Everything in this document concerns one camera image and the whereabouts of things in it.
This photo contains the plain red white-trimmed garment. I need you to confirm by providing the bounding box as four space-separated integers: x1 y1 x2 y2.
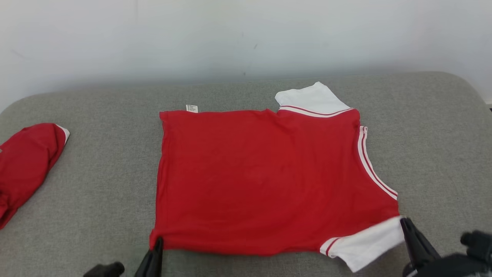
0 123 70 230

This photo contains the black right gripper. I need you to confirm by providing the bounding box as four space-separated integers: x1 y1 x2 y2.
400 217 492 277

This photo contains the red white printed basketball jersey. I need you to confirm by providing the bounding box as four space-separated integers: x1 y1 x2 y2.
149 82 405 273

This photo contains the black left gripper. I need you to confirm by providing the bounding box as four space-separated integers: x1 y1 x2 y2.
83 237 164 277

